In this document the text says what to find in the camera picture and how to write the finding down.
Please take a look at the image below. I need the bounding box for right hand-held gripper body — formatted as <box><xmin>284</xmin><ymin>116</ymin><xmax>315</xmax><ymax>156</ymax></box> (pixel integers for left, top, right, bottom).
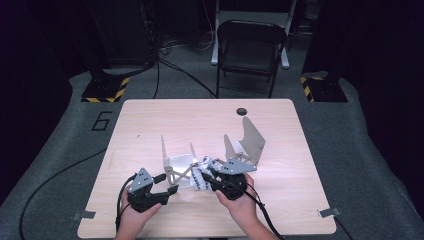
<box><xmin>214</xmin><ymin>158</ymin><xmax>258</xmax><ymax>201</ymax></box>

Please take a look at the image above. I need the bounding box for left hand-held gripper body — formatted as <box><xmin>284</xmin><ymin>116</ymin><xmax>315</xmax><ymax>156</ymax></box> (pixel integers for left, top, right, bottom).
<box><xmin>126</xmin><ymin>167</ymin><xmax>168</xmax><ymax>214</ymax></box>

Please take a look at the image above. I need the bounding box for white cloth with dark pattern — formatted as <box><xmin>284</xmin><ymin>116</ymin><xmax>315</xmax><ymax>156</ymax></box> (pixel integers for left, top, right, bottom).
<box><xmin>191</xmin><ymin>155</ymin><xmax>231</xmax><ymax>192</ymax></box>

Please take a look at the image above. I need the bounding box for person's left hand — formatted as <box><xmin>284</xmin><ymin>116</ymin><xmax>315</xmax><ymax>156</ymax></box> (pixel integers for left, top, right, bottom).
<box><xmin>116</xmin><ymin>194</ymin><xmax>163</xmax><ymax>236</ymax></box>

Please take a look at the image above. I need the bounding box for person's right hand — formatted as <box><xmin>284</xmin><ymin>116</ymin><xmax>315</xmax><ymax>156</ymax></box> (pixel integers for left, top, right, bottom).
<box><xmin>215</xmin><ymin>173</ymin><xmax>259</xmax><ymax>228</ymax></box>

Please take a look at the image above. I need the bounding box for grey tape strip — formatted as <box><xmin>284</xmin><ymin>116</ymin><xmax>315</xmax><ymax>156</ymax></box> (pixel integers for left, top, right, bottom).
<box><xmin>317</xmin><ymin>207</ymin><xmax>342</xmax><ymax>219</ymax></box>
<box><xmin>72</xmin><ymin>210</ymin><xmax>97</xmax><ymax>221</ymax></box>

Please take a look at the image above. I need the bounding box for black stand with striped base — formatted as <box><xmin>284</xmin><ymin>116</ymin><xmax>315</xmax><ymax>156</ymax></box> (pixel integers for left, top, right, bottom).
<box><xmin>299</xmin><ymin>0</ymin><xmax>349</xmax><ymax>103</ymax></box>
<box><xmin>80</xmin><ymin>0</ymin><xmax>130</xmax><ymax>104</ymax></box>

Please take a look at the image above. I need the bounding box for black folding chair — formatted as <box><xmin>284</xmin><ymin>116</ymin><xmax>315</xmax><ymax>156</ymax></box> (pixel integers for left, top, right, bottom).
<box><xmin>216</xmin><ymin>19</ymin><xmax>288</xmax><ymax>99</ymax></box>

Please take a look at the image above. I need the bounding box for dark equipment cabinet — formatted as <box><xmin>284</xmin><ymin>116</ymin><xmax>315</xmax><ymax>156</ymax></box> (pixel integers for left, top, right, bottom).
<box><xmin>88</xmin><ymin>0</ymin><xmax>156</xmax><ymax>68</ymax></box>

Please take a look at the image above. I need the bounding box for left hand-held gripper cable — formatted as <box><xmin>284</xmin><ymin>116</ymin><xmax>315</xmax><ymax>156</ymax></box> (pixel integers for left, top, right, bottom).
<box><xmin>114</xmin><ymin>173</ymin><xmax>138</xmax><ymax>234</ymax></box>

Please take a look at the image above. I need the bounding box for hand-held gripper cable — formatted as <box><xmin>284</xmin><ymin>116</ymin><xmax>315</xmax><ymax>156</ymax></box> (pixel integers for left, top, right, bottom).
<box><xmin>114</xmin><ymin>173</ymin><xmax>138</xmax><ymax>234</ymax></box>
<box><xmin>233</xmin><ymin>181</ymin><xmax>284</xmax><ymax>240</ymax></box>

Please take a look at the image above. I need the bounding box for right hand-held gripper cable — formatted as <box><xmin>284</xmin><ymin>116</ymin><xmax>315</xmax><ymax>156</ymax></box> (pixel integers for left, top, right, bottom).
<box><xmin>233</xmin><ymin>181</ymin><xmax>284</xmax><ymax>240</ymax></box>

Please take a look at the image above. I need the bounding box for long black floor cable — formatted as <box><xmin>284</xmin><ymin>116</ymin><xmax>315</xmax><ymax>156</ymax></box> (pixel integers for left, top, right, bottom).
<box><xmin>18</xmin><ymin>148</ymin><xmax>107</xmax><ymax>240</ymax></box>

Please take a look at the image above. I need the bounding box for thin black floor cable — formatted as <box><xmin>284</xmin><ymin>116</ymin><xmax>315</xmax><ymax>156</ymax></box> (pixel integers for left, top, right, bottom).
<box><xmin>152</xmin><ymin>59</ymin><xmax>161</xmax><ymax>100</ymax></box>

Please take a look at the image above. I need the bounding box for short black floor cable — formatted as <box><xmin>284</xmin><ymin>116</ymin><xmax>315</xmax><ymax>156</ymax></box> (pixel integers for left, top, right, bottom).
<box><xmin>334</xmin><ymin>216</ymin><xmax>354</xmax><ymax>240</ymax></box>

